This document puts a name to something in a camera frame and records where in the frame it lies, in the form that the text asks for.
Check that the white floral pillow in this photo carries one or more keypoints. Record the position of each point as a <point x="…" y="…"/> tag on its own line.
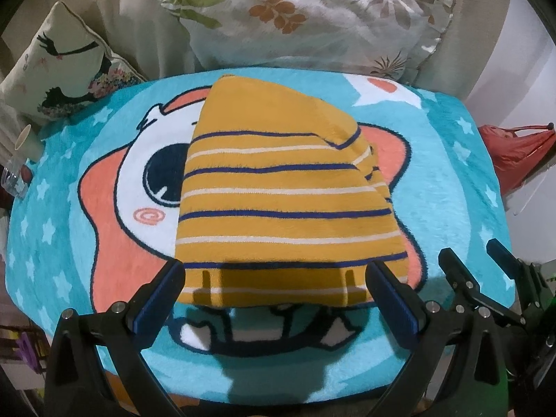
<point x="312" y="21"/>

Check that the clear drinking glass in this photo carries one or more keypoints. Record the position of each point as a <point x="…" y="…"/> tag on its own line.
<point x="13" y="178"/>

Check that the paper cup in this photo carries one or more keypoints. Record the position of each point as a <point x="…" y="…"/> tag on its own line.
<point x="26" y="143"/>

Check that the yellow striped sweater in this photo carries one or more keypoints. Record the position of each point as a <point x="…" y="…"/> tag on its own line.
<point x="282" y="191"/>

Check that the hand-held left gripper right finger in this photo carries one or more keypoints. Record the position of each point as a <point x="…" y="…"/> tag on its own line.
<point x="397" y="308"/>

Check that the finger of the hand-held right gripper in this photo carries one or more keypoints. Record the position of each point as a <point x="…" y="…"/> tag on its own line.
<point x="506" y="256"/>
<point x="460" y="273"/>

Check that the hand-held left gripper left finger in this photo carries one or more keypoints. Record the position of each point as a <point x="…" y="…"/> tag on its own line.
<point x="160" y="304"/>

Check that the blue cartoon printed mat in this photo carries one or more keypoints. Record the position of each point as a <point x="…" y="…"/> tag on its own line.
<point x="456" y="208"/>

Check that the purple item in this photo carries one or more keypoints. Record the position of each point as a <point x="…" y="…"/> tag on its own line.
<point x="29" y="349"/>

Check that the bird printed cushion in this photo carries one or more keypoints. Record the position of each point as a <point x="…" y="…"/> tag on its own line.
<point x="56" y="69"/>

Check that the red plastic bag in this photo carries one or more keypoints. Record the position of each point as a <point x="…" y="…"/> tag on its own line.
<point x="517" y="147"/>

